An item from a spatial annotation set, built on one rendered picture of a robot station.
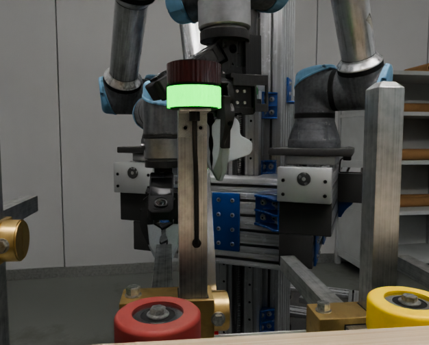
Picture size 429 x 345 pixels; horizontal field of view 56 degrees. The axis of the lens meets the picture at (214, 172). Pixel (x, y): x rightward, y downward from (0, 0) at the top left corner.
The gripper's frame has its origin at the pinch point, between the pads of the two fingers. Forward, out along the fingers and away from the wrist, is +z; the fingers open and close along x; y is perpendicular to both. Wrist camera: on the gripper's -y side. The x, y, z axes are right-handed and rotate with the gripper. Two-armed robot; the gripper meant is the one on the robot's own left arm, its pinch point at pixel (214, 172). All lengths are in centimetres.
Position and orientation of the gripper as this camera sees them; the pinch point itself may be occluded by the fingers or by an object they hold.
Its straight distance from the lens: 58.3
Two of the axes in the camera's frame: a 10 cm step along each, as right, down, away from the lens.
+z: 0.2, 10.0, 1.0
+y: 8.9, -0.6, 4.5
